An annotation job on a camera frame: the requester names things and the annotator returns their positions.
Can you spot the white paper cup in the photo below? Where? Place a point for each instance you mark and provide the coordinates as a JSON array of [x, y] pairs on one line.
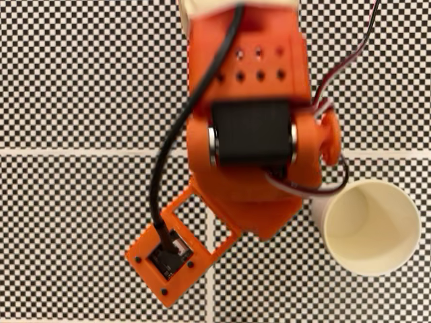
[[370, 232]]

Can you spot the black white checkerboard sheet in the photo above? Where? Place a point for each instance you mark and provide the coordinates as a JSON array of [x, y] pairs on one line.
[[84, 74], [74, 235], [269, 286], [397, 84]]

